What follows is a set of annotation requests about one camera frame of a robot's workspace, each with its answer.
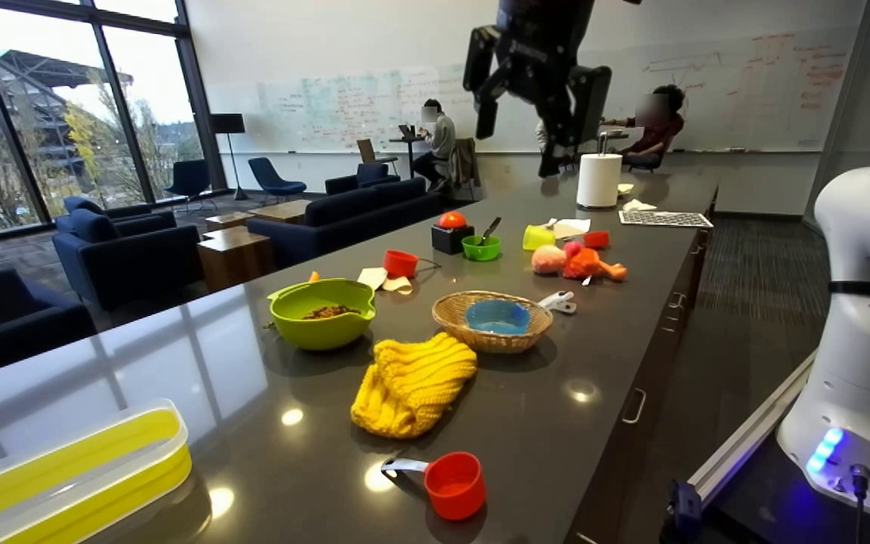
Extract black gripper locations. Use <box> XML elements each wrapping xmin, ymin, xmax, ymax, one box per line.
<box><xmin>459</xmin><ymin>0</ymin><xmax>616</xmax><ymax>147</ymax></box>

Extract woven wicker basket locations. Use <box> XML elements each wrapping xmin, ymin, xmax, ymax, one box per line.
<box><xmin>428</xmin><ymin>286</ymin><xmax>556</xmax><ymax>356</ymax></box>

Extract yellow knitted towel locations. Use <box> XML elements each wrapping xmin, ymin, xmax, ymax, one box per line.
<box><xmin>348</xmin><ymin>329</ymin><xmax>480</xmax><ymax>444</ymax></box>

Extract white paper towel roll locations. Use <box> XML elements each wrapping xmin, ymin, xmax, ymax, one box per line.
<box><xmin>574</xmin><ymin>150</ymin><xmax>624</xmax><ymax>212</ymax></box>

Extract person in grey shirt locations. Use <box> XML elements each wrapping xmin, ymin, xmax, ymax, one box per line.
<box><xmin>412</xmin><ymin>98</ymin><xmax>459</xmax><ymax>190</ymax></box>

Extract small dark desk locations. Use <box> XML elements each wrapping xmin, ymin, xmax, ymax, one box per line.
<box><xmin>387</xmin><ymin>124</ymin><xmax>428</xmax><ymax>186</ymax></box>

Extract yellow-green plastic cup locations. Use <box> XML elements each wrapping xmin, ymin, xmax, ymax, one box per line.
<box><xmin>520</xmin><ymin>220</ymin><xmax>560</xmax><ymax>255</ymax></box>

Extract orange toy tomato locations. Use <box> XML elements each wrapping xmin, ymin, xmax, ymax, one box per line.
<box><xmin>436</xmin><ymin>209</ymin><xmax>471</xmax><ymax>235</ymax></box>

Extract pink peach plush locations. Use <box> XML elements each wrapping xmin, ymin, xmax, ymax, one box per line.
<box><xmin>529</xmin><ymin>241</ymin><xmax>567</xmax><ymax>279</ymax></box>

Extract small green bowl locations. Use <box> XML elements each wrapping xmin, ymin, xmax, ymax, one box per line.
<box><xmin>459</xmin><ymin>232</ymin><xmax>504</xmax><ymax>267</ymax></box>

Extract orange plush toy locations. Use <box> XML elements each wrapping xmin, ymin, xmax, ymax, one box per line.
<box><xmin>560</xmin><ymin>240</ymin><xmax>628</xmax><ymax>284</ymax></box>

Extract printed paper sheet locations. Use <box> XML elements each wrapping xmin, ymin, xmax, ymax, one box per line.
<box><xmin>616</xmin><ymin>207</ymin><xmax>715</xmax><ymax>232</ymax></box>

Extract small dark blue armchair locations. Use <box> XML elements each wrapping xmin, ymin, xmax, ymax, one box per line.
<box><xmin>324</xmin><ymin>159</ymin><xmax>403</xmax><ymax>196</ymax></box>

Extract small white clip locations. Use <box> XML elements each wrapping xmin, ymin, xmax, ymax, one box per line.
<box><xmin>533</xmin><ymin>286</ymin><xmax>579</xmax><ymax>319</ymax></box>

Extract small red cup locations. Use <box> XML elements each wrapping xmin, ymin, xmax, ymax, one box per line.
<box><xmin>379</xmin><ymin>248</ymin><xmax>421</xmax><ymax>281</ymax></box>

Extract long dark blue sofa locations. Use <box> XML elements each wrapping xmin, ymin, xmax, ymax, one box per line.
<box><xmin>247</xmin><ymin>180</ymin><xmax>449</xmax><ymax>267</ymax></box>

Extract blue bowl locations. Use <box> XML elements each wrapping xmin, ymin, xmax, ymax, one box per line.
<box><xmin>463</xmin><ymin>298</ymin><xmax>533</xmax><ymax>343</ymax></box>

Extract white toy food slice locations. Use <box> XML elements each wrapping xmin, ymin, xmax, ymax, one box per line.
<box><xmin>354</xmin><ymin>262</ymin><xmax>388</xmax><ymax>292</ymax></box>

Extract blue lounge chair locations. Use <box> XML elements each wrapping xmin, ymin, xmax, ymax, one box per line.
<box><xmin>245</xmin><ymin>154</ymin><xmax>308</xmax><ymax>201</ymax></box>

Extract low coffee table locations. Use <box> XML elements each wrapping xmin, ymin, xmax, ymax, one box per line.
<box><xmin>249</xmin><ymin>196</ymin><xmax>313</xmax><ymax>228</ymax></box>

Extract brown food pieces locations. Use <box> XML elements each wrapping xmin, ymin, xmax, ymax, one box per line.
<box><xmin>301</xmin><ymin>303</ymin><xmax>354</xmax><ymax>325</ymax></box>

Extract large green bowl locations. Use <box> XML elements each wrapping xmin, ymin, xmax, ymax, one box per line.
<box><xmin>267</xmin><ymin>279</ymin><xmax>379</xmax><ymax>356</ymax></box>

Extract wooden side table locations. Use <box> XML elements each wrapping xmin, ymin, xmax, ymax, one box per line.
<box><xmin>195</xmin><ymin>225</ymin><xmax>278</xmax><ymax>295</ymax></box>

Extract dark lounge chair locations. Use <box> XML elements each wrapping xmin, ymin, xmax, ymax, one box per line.
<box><xmin>165</xmin><ymin>156</ymin><xmax>214</xmax><ymax>203</ymax></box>

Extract brown wooden counter cabinet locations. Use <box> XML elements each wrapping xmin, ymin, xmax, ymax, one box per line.
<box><xmin>566</xmin><ymin>186</ymin><xmax>718</xmax><ymax>544</ymax></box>

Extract red measuring cup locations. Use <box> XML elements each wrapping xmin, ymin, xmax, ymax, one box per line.
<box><xmin>378</xmin><ymin>451</ymin><xmax>489</xmax><ymax>530</ymax></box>

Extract yellow lidded plastic container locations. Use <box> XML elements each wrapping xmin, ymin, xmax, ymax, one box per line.
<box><xmin>0</xmin><ymin>402</ymin><xmax>195</xmax><ymax>544</ymax></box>

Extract wall whiteboard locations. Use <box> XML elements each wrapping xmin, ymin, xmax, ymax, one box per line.
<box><xmin>209</xmin><ymin>24</ymin><xmax>862</xmax><ymax>159</ymax></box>

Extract silver drawer handle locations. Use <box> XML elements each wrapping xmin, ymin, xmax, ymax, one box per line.
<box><xmin>619</xmin><ymin>386</ymin><xmax>653</xmax><ymax>428</ymax></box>
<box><xmin>659</xmin><ymin>286</ymin><xmax>690</xmax><ymax>338</ymax></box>

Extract black window frame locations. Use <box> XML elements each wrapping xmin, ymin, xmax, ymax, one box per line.
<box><xmin>0</xmin><ymin>0</ymin><xmax>228</xmax><ymax>248</ymax></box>

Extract aluminium frame rail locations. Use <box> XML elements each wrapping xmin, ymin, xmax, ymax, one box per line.
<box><xmin>668</xmin><ymin>354</ymin><xmax>822</xmax><ymax>526</ymax></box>

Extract black base power cable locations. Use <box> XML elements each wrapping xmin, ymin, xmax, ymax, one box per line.
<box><xmin>845</xmin><ymin>462</ymin><xmax>870</xmax><ymax>544</ymax></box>

